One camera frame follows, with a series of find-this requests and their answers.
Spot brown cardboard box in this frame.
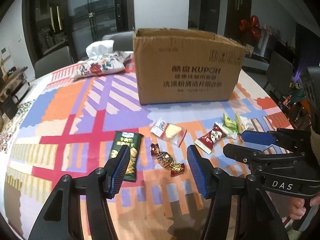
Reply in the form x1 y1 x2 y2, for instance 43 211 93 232
133 29 246 105

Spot white low cabinet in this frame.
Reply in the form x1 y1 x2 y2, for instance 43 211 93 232
243 57 269 70

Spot dark chair at right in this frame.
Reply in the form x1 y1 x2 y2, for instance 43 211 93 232
263 51 293 96

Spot clear white cracker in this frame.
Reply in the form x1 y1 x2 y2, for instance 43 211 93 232
150 118 187 147

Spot patterned placemat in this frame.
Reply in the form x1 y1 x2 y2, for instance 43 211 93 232
1 100 35 154

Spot electric hot pot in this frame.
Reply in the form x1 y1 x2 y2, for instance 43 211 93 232
1 67 29 103

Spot colourful patterned tablecloth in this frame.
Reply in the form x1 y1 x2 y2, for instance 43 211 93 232
1 62 290 239

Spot grey chair behind table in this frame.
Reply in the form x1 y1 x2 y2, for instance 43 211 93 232
102 31 134 51

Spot red gold foil candy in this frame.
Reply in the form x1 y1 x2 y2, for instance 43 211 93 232
150 144 185 177

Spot black mug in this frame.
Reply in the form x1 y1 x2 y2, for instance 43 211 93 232
2 96 18 120

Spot glass sliding door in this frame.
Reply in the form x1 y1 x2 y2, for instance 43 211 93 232
67 0 127 60

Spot red white candy packet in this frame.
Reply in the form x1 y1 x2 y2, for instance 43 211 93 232
194 122 228 154

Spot red foil balloons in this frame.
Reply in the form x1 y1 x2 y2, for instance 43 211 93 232
239 15 261 40

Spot grey chair at left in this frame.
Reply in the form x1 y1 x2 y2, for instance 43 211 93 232
34 46 74 79

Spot light green candy packet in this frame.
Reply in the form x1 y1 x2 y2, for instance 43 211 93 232
223 113 238 140

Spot dark green snack packet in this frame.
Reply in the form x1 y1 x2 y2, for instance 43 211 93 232
109 131 144 183

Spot person's hand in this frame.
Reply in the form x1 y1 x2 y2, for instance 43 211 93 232
289 194 320 220

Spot floral fabric tissue pouch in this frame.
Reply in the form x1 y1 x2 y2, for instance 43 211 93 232
71 40 131 79

